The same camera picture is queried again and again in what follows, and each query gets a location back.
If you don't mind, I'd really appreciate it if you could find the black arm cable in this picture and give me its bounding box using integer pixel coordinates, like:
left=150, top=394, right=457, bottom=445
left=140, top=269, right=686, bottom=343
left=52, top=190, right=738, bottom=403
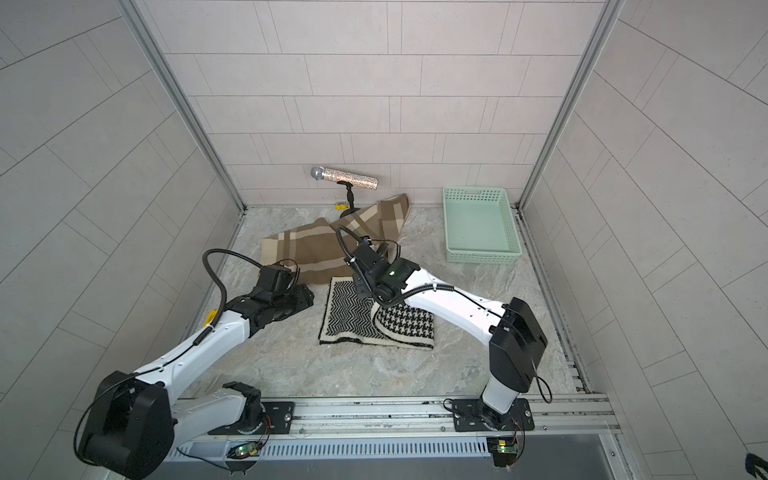
left=201, top=248, right=265, bottom=328
left=333, top=224, right=367, bottom=265

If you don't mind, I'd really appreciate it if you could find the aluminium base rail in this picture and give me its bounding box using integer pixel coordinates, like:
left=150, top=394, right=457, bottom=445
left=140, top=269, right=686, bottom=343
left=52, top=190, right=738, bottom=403
left=167, top=394, right=620, bottom=471

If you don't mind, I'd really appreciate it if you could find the mint green plastic basket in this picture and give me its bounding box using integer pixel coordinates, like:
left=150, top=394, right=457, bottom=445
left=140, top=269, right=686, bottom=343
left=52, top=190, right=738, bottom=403
left=442, top=186, right=522, bottom=265

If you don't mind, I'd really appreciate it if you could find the right green circuit board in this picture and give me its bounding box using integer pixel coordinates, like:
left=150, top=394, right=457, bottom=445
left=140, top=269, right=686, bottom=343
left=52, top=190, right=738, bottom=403
left=486, top=437, right=521, bottom=468

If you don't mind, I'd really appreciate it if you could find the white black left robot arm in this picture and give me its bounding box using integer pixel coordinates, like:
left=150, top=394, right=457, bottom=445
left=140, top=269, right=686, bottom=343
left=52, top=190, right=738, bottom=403
left=73, top=263, right=314, bottom=479

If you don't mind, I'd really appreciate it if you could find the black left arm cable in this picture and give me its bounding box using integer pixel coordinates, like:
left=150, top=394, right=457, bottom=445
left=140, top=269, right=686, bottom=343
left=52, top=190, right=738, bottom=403
left=201, top=248, right=265, bottom=328

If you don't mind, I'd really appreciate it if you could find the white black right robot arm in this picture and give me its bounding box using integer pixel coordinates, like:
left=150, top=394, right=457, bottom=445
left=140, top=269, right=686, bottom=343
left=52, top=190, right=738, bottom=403
left=337, top=231, right=548, bottom=431

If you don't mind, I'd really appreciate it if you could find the green circuit board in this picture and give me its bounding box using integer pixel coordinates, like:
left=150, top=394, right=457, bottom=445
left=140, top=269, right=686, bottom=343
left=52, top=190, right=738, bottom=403
left=486, top=437, right=521, bottom=468
left=226, top=441, right=261, bottom=460

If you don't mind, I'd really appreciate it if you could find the yellow plastic tool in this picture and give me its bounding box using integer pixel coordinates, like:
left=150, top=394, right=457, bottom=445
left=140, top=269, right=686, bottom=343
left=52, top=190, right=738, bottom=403
left=203, top=309, right=218, bottom=326

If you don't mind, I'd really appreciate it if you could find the left green circuit board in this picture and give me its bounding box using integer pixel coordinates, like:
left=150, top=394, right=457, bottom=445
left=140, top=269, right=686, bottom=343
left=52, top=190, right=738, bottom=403
left=226, top=441, right=261, bottom=460

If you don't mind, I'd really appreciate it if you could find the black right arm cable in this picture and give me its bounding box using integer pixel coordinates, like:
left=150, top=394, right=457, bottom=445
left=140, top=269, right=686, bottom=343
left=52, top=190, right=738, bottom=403
left=333, top=224, right=367, bottom=265

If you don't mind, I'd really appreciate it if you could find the black white houndstooth scarf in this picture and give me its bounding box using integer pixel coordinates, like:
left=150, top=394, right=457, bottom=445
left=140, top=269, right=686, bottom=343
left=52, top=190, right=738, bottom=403
left=318, top=277, right=435, bottom=350

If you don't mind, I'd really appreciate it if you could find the glitter microphone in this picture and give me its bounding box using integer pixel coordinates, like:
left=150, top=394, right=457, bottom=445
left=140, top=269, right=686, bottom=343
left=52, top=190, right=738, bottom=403
left=310, top=166, right=378, bottom=190

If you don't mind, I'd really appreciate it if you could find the black microphone stand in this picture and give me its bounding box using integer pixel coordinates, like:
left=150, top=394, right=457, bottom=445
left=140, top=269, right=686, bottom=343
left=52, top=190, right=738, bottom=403
left=337, top=181, right=358, bottom=218

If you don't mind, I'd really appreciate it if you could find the aluminium corner post left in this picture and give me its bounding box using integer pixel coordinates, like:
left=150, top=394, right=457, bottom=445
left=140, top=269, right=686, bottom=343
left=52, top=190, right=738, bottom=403
left=115, top=0, right=247, bottom=215

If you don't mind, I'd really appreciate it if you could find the aluminium corner post right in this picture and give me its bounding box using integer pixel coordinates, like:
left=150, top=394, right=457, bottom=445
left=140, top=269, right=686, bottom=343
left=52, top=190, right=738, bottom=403
left=517, top=0, right=624, bottom=213

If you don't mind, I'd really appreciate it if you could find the aluminium corner post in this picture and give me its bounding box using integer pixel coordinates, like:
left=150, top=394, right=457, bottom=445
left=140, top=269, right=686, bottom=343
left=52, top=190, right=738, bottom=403
left=115, top=0, right=247, bottom=215
left=517, top=0, right=624, bottom=213

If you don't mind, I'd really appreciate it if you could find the brown beige plaid blanket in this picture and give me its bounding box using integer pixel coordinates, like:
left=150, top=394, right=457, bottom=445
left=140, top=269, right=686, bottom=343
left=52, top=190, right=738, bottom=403
left=260, top=194, right=410, bottom=285

